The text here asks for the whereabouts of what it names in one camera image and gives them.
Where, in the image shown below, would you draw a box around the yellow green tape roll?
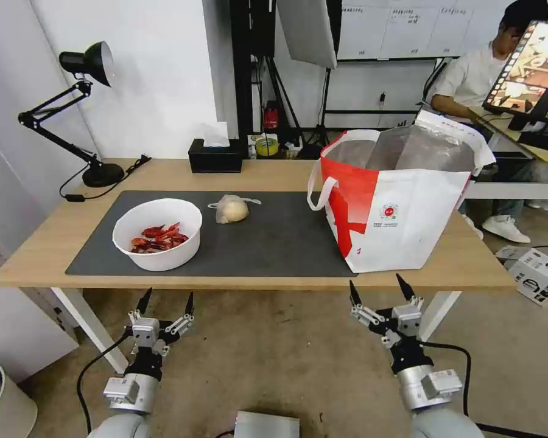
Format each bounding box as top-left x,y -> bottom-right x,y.
255,136 -> 280,160

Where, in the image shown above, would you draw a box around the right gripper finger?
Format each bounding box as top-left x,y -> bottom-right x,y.
395,273 -> 426,315
348,279 -> 382,327

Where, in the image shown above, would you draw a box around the black tripod stand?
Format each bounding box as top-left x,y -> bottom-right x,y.
255,54 -> 335,159

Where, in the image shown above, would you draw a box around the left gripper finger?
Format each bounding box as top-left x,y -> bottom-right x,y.
163,291 -> 196,341
127,287 -> 154,327

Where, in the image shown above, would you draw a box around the black lamp power cable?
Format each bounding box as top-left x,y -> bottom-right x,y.
58,155 -> 152,203

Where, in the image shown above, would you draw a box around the person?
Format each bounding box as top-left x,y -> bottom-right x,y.
426,0 -> 548,245

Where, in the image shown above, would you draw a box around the red crayfish shells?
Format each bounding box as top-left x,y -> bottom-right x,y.
130,222 -> 191,254

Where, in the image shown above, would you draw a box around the white tissue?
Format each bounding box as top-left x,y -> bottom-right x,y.
196,122 -> 231,149

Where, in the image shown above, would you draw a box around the black tissue box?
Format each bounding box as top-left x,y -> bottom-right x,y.
188,138 -> 244,174

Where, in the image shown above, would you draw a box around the wooden office desk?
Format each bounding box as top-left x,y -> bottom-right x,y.
465,105 -> 548,202

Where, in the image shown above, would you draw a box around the white softbox light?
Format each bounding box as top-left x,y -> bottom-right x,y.
275,0 -> 339,70

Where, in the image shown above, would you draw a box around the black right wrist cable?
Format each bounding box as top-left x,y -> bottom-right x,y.
421,339 -> 474,417

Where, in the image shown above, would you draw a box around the white waste bin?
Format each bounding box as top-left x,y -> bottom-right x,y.
0,359 -> 39,438

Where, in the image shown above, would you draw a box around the black metal frame pillar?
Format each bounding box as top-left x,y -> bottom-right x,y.
230,0 -> 276,139

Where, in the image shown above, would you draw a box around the bun in clear plastic bag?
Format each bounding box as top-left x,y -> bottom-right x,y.
208,194 -> 262,225

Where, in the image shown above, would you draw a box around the dark grey table mat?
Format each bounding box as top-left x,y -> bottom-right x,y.
65,190 -> 360,278

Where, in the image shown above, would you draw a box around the white round bowl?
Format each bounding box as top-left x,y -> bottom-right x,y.
112,198 -> 203,272

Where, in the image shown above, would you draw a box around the computer monitor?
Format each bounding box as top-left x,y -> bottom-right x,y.
481,18 -> 548,154

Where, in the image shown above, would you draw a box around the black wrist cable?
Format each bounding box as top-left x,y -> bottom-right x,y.
421,339 -> 474,417
76,335 -> 136,437

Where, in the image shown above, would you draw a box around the red and black device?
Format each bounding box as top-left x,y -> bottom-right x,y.
263,100 -> 280,130

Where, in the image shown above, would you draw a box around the whiteboard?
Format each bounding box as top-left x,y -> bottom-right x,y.
335,0 -> 515,61

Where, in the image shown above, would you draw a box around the printed cardboard box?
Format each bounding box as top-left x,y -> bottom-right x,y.
508,249 -> 548,308

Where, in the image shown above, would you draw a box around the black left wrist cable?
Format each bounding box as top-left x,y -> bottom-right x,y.
76,335 -> 136,437

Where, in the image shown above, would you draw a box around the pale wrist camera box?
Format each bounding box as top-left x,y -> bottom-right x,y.
132,318 -> 161,351
391,304 -> 423,341

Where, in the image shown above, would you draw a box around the black desk lamp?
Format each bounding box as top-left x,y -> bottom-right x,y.
18,41 -> 125,189

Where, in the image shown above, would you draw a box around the white table leg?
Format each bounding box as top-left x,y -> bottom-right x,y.
419,290 -> 463,344
50,287 -> 130,374

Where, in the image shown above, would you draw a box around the white cabinet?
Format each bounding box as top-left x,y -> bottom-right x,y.
0,249 -> 81,385

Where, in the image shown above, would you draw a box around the red and white takeout bag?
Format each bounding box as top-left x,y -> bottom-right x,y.
306,109 -> 497,274

